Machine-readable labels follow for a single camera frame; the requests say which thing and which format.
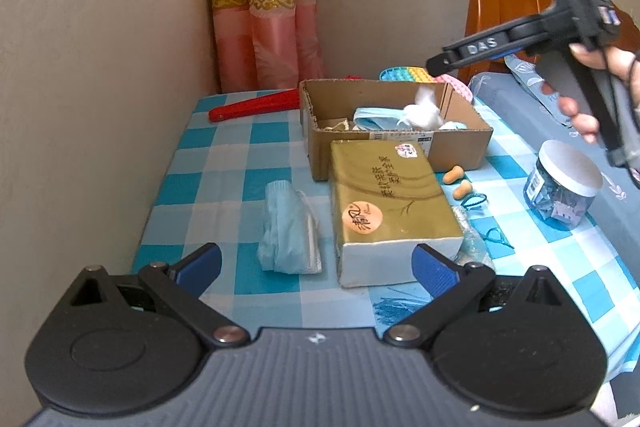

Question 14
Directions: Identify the rainbow silicone bubble toy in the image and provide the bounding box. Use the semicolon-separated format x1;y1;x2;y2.
379;67;473;102

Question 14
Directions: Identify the red folding fan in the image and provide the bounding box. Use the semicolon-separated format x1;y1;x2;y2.
208;88;302;122

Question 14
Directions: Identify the blue checkered tablecloth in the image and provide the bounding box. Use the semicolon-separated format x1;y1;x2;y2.
131;92;640;418

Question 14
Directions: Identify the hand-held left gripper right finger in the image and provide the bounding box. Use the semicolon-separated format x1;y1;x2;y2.
382;243;571;349

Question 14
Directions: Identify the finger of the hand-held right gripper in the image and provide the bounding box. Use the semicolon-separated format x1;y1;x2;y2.
482;49;531;64
425;13;563;78

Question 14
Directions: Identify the person's right hand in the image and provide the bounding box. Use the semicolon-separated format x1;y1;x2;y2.
556;43;640;145

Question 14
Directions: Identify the binder clips heap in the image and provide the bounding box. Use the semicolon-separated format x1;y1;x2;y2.
527;177;586;228

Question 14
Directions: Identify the cardboard box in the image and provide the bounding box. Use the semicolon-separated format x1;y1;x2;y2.
299;78;494;182

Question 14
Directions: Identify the thin blue cord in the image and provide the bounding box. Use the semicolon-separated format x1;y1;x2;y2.
460;192;516;250

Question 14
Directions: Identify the gold tissue pack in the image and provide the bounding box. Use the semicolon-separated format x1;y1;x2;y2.
328;138;464;289

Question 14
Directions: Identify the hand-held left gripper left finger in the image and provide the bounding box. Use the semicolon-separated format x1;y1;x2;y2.
65;243;251;349

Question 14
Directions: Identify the blue floral pillow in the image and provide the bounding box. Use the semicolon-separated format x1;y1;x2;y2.
504;54;576;128

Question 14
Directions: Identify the clear jar with white lid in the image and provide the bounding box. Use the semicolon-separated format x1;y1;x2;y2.
523;139;604;230

